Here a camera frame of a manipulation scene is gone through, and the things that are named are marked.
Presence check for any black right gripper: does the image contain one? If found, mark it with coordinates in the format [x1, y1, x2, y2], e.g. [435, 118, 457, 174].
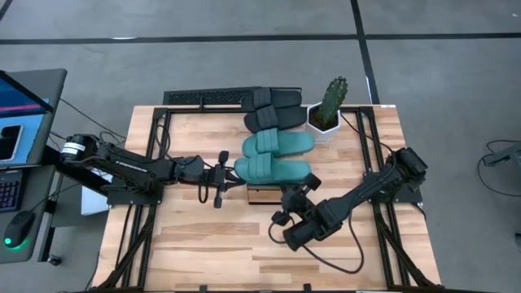
[271, 172, 322, 226]

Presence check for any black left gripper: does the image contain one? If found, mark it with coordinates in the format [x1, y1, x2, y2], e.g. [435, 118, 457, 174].
[201, 151, 247, 209]

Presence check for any green rubber slide sandal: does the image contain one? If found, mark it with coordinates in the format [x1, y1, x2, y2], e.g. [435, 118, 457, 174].
[233, 151, 313, 185]
[241, 129, 316, 158]

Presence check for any black rubber slide sandal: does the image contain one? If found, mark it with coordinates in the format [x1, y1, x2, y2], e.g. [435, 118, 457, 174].
[240, 87, 303, 113]
[243, 104, 309, 134]

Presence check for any black keyboard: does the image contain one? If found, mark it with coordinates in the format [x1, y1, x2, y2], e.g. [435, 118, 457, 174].
[0, 169, 24, 212]
[163, 85, 250, 106]

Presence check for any green cactus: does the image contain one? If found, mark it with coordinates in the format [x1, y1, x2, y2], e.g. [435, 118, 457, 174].
[313, 76, 349, 130]

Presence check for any white box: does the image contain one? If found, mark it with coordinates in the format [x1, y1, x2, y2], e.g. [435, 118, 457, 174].
[80, 165, 112, 216]

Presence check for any black desk support bar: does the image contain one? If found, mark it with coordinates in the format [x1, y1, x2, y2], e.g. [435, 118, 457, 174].
[40, 145, 110, 197]

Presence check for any grey desk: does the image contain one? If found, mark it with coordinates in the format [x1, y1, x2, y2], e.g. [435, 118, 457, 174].
[0, 164, 57, 265]

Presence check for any computer monitor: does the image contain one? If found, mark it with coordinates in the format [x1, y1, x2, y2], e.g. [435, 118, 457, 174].
[0, 68, 68, 168]

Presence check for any grey floor stand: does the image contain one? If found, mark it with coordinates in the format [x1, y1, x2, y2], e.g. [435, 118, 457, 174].
[483, 140, 521, 168]

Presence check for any black computer mouse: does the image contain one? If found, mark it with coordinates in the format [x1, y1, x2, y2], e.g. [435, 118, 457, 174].
[2, 210, 36, 249]

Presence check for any black smartphone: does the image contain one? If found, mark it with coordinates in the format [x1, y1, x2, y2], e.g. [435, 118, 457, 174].
[0, 125, 24, 162]

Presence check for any wooden shelf black metal frame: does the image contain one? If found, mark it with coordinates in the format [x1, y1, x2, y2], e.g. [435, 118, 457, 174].
[246, 182, 287, 206]

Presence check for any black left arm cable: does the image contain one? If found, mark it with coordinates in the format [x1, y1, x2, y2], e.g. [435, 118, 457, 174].
[155, 123, 210, 205]

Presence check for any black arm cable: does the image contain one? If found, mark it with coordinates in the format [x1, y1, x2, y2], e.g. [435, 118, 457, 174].
[155, 123, 210, 205]
[267, 210, 366, 275]

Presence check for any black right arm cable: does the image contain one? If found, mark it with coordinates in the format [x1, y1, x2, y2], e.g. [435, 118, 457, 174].
[267, 210, 366, 275]

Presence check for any black aluminium table frame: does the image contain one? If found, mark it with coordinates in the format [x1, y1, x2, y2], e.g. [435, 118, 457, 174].
[91, 104, 444, 293]

